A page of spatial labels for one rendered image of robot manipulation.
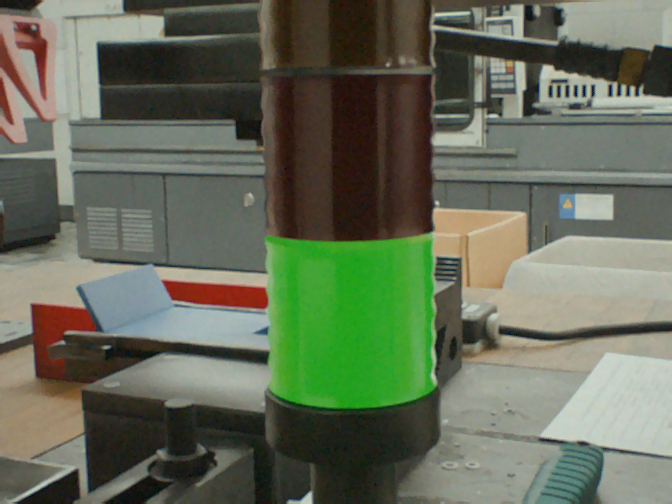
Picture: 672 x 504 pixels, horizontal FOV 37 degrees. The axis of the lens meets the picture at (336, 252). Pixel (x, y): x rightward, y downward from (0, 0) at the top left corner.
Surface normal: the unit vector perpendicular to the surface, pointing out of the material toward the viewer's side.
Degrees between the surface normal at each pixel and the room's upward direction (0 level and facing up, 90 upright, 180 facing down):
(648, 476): 0
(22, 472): 0
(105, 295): 60
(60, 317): 90
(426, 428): 90
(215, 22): 90
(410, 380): 104
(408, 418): 90
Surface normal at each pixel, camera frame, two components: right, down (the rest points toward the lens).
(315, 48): -0.33, 0.39
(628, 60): -0.26, -0.34
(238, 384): -0.02, -0.99
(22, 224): 0.89, 0.06
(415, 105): 0.72, 0.33
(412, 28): 0.71, -0.15
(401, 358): 0.52, 0.36
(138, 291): 0.78, -0.45
